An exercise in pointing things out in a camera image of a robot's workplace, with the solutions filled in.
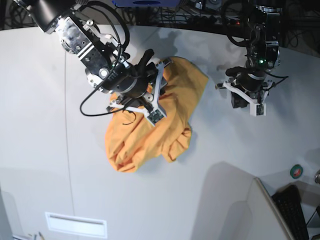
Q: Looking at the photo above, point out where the metal knob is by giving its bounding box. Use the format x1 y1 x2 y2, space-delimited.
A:
314 170 320 185

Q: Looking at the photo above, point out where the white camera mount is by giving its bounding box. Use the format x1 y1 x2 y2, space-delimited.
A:
106 57 172 126
215 81 269 117

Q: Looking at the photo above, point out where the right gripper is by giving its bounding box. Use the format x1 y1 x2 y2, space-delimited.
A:
84 48 166 111

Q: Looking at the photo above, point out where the orange t-shirt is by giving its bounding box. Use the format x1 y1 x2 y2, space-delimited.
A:
104 57 209 173

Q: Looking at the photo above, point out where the blue white device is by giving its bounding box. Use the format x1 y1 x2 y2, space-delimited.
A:
111 0 180 8

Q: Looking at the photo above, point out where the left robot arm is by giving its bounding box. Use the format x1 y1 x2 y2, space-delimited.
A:
217 0 282 115

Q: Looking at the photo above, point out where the black keyboard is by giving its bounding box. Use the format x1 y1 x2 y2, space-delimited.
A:
271 184 309 240

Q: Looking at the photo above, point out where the grey side panel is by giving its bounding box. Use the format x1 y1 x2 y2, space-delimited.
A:
219 177 294 240

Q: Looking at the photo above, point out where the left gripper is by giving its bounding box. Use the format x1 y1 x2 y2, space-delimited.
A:
225 66 267 109

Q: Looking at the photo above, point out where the green tape roll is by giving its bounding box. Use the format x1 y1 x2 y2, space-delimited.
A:
289 164 304 179

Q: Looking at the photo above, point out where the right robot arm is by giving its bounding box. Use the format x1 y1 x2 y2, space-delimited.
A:
16 0 167 117

